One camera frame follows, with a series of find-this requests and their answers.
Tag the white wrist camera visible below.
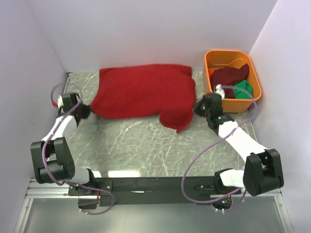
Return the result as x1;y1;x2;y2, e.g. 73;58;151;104
52;96;64;109
214;84;225;100

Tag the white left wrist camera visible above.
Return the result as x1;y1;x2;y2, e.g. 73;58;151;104
52;96;64;109

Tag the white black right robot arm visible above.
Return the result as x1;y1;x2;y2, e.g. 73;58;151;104
194;93;284;197

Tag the orange plastic laundry basket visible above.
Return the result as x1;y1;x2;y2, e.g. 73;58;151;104
203;50;261;114

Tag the green t shirt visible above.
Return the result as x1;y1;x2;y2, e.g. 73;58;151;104
233;80;253;99

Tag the dark maroon t shirt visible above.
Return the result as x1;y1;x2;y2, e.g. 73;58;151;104
210;64;253;99

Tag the bright red t shirt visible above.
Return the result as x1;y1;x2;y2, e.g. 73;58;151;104
90;64;196;133

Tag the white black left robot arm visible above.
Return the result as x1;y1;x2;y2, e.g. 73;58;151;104
30;93;97;195

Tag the aluminium frame rail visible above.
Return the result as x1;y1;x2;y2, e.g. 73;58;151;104
25;179;283;199

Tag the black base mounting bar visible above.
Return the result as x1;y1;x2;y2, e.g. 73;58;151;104
68;176;243;208

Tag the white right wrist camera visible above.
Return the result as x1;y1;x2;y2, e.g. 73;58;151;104
214;84;225;100

